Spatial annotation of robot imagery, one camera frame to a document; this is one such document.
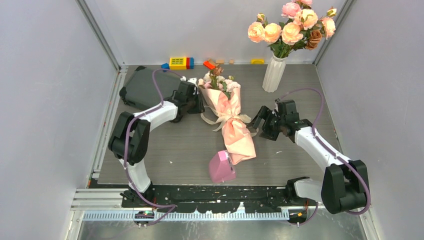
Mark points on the orange red toy block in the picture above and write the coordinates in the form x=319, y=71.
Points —
x=209, y=65

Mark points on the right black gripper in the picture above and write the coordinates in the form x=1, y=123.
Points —
x=263, y=113

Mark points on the aluminium frame rail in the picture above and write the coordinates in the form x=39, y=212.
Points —
x=111, y=205

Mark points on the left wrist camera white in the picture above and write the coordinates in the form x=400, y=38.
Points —
x=192, y=80

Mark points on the peach pink flowers in vase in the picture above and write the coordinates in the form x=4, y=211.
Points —
x=303, y=28

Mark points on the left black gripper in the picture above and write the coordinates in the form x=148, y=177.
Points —
x=199, y=108

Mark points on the small yellow toy block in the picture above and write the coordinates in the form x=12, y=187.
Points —
x=257, y=61

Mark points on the cream printed ribbon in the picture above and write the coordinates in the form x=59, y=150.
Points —
x=232, y=123

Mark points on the pink paper bouquet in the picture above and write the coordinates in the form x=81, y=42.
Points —
x=223, y=97

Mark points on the dark grey hard case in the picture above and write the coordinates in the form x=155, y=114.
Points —
x=142, y=93

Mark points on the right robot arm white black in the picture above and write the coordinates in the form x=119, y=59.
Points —
x=345, y=184

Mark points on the red blue toy block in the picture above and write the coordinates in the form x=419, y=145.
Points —
x=189, y=63

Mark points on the white ribbed vase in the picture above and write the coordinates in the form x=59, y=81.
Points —
x=273, y=74

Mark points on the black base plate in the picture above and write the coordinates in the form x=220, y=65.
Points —
x=216, y=199

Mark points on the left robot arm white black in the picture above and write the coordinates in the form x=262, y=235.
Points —
x=130, y=136

